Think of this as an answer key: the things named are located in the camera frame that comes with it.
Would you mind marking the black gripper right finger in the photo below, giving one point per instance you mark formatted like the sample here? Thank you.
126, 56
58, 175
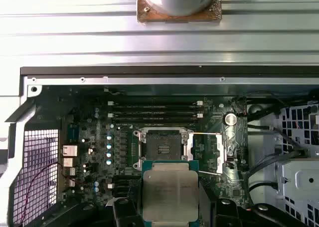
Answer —
224, 214

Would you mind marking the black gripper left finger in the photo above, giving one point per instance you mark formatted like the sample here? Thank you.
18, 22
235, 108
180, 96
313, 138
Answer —
127, 214

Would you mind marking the silver green CPU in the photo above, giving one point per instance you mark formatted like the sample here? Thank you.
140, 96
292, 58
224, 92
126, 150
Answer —
169, 192

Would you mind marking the metal socket cover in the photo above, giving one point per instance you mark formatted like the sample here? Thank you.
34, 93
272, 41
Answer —
219, 147

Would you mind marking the RAM slot black clips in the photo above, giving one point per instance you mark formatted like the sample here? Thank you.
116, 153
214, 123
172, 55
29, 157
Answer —
125, 191
127, 179
154, 109
154, 121

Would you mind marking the CPU socket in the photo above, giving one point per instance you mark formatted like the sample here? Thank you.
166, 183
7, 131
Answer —
159, 139

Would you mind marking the silver drive cage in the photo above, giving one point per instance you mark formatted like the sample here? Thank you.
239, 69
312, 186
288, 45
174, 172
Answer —
299, 177

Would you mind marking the silver coin cell battery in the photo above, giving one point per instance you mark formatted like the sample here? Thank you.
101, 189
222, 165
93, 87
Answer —
231, 119

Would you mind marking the green motherboard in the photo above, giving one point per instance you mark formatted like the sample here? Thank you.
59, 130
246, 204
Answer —
82, 122

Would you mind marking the black PC case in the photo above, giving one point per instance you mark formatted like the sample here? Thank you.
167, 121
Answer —
149, 71

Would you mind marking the brown square base plate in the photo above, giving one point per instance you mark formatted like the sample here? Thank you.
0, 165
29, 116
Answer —
149, 16

